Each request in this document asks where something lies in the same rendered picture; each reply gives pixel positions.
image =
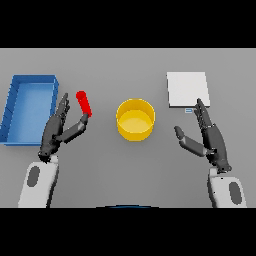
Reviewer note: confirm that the blue tray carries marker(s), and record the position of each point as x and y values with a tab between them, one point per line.
30	108

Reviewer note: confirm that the pale square measuring scale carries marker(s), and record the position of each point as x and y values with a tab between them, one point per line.
187	88

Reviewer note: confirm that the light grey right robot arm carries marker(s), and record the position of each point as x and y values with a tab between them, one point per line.
226	191

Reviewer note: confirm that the red beaker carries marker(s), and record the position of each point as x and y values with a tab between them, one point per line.
84	103

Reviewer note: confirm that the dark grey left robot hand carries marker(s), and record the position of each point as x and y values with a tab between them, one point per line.
53	131

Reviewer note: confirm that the yellow bowl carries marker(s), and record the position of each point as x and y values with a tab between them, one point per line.
135	120

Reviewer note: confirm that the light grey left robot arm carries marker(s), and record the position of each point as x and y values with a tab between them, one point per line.
38	183

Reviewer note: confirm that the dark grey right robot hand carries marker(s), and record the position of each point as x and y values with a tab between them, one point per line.
213	140

